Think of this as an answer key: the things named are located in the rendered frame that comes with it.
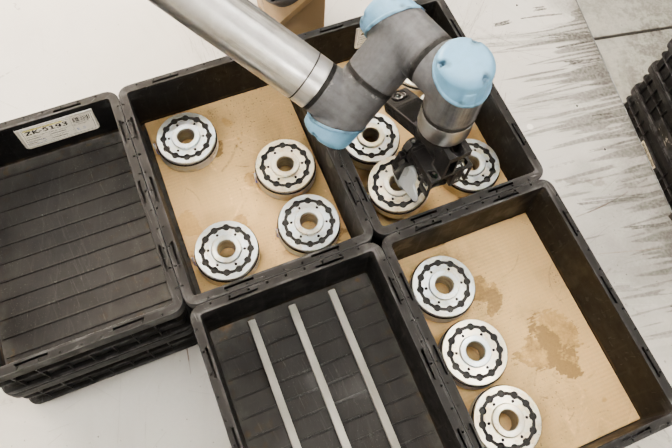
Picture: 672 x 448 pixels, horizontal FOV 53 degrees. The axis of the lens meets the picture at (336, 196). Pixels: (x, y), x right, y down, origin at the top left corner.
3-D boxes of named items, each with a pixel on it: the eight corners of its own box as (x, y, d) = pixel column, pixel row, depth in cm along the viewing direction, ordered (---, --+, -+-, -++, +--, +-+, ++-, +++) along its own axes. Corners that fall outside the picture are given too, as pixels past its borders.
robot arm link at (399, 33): (331, 46, 90) (384, 103, 86) (384, -23, 85) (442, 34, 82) (358, 52, 96) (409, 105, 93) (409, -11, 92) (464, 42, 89)
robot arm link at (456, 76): (466, 18, 83) (514, 65, 80) (448, 70, 93) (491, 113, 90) (418, 50, 80) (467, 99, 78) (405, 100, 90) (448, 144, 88)
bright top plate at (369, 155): (334, 119, 120) (335, 117, 119) (388, 107, 121) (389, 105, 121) (351, 168, 116) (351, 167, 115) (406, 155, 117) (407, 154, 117)
